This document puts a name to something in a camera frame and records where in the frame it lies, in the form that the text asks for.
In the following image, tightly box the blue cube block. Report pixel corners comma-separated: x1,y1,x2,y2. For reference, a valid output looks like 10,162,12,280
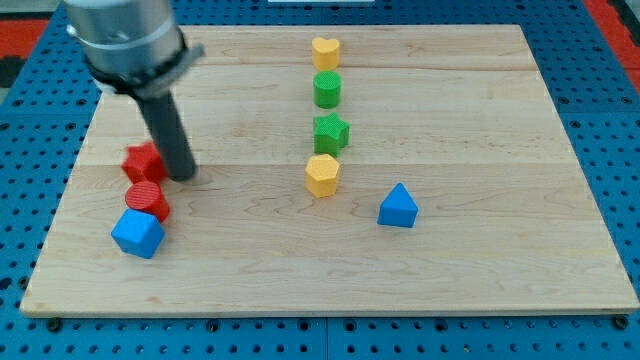
111,209,165,259

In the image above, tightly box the yellow heart block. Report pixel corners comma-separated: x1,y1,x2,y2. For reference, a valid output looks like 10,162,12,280
311,37,341,71

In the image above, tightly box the light wooden board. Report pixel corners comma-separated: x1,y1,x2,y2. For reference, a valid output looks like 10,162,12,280
21,25,639,318

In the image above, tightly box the green cylinder block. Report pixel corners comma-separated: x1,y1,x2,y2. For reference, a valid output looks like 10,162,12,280
313,71,342,109

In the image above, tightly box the red star block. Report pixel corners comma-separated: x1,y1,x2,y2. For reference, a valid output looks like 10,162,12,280
121,141,168,184

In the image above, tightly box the red cylinder block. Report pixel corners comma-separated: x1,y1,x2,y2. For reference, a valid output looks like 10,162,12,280
125,181,170,223

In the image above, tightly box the green star block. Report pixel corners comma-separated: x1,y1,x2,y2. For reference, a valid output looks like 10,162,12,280
313,112,350,158

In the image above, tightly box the yellow hexagon block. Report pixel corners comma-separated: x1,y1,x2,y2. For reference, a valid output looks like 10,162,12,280
305,154,341,198

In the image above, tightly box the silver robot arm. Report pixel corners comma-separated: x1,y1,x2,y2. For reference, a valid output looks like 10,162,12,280
63,0,204,99

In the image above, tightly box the blue triangle block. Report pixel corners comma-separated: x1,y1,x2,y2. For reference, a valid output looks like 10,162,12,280
377,183,419,228

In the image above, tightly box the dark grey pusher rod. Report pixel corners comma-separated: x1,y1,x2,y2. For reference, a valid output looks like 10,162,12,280
136,92,196,182

